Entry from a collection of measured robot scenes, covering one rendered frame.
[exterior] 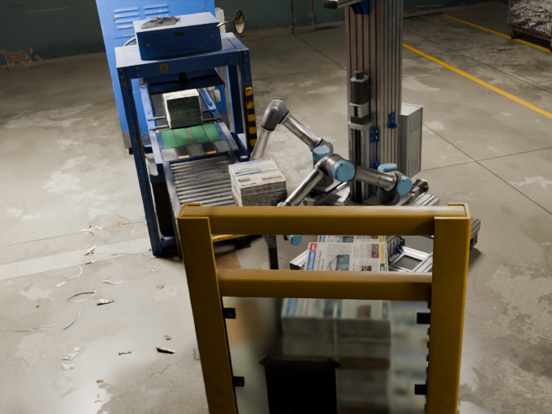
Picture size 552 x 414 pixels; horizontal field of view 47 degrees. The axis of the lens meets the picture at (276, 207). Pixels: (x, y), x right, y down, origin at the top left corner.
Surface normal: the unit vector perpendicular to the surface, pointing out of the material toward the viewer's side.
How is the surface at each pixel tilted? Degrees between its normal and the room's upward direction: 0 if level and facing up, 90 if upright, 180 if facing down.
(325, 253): 1
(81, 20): 90
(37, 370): 0
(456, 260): 90
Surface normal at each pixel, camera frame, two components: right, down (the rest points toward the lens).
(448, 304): -0.15, 0.46
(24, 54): 0.25, 0.43
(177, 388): -0.07, -0.89
